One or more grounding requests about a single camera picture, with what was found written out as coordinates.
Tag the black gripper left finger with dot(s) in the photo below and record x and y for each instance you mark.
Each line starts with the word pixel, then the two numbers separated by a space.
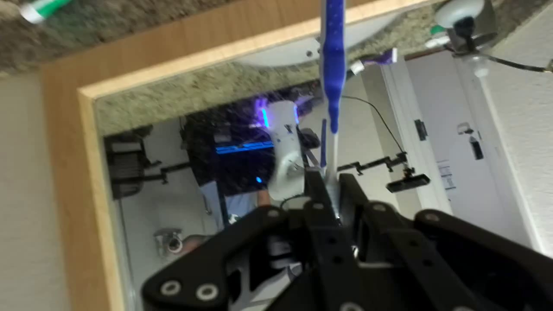
pixel 260 260

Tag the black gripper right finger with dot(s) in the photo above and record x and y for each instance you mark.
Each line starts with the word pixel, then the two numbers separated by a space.
pixel 438 265

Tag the blue white toothbrush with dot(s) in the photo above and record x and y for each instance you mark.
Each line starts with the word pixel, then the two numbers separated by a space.
pixel 333 58

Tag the wood framed wall mirror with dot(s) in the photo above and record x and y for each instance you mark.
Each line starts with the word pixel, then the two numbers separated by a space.
pixel 63 173

